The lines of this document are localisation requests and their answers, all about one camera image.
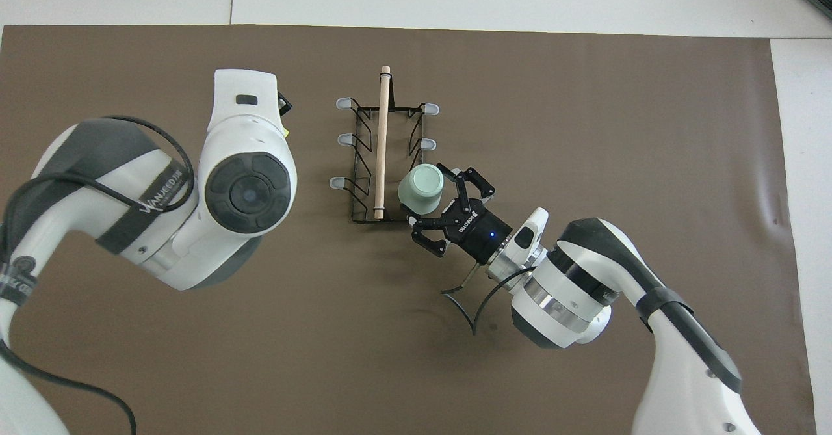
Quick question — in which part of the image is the black wire cup rack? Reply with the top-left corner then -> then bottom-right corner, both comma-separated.
329,66 -> 440,225

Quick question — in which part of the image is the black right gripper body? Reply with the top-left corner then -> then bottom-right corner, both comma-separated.
447,205 -> 515,266

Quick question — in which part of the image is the brown paper table mat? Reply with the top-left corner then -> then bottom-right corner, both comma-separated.
0,24 -> 816,435

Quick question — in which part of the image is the green plastic cup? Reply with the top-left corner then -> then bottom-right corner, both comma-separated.
397,164 -> 445,216

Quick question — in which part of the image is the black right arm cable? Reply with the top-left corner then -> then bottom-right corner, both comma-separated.
441,263 -> 524,336

